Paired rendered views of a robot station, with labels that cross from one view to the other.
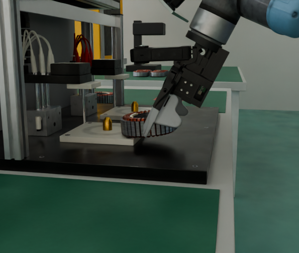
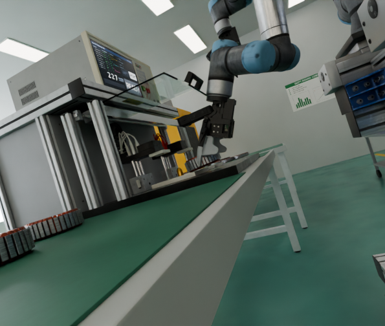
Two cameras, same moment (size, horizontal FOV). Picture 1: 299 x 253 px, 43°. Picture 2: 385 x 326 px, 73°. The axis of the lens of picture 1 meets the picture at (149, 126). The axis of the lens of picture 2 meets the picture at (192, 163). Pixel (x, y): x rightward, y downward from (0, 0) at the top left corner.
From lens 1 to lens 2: 19 cm
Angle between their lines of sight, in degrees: 15
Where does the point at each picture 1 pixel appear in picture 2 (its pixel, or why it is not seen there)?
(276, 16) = (248, 62)
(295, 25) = (260, 62)
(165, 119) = (208, 151)
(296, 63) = (325, 130)
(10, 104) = (112, 167)
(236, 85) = (279, 149)
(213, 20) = (217, 83)
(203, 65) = (222, 112)
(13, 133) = (118, 183)
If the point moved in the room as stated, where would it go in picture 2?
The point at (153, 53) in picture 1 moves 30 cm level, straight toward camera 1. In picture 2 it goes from (190, 116) to (165, 92)
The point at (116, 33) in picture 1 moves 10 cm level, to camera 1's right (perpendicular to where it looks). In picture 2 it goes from (180, 129) to (199, 123)
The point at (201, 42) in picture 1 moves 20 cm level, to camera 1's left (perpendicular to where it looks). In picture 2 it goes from (215, 98) to (149, 121)
